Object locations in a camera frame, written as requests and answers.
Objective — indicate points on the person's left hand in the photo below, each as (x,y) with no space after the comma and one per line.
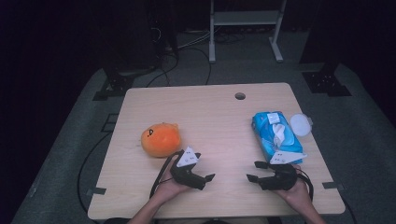
(169,188)

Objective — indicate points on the person's right hand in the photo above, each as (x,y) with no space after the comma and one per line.
(299,196)

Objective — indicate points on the blue wet wipes pack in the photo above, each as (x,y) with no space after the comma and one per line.
(267,137)

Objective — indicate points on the orange plush toy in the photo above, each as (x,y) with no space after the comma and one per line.
(161,140)

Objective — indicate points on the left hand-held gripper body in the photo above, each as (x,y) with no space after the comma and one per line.
(186,174)

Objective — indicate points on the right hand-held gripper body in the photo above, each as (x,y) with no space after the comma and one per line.
(281,179)

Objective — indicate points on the black stand base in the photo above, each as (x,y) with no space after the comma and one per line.
(325,82)
(116,84)

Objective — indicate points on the grey tape piece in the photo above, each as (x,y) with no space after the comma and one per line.
(333,185)
(96,191)

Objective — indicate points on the white wet wipe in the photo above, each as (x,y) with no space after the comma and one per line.
(279,133)

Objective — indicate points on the white round pack lid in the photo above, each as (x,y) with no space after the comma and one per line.
(300,124)

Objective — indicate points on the white metal stand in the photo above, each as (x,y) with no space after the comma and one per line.
(246,18)

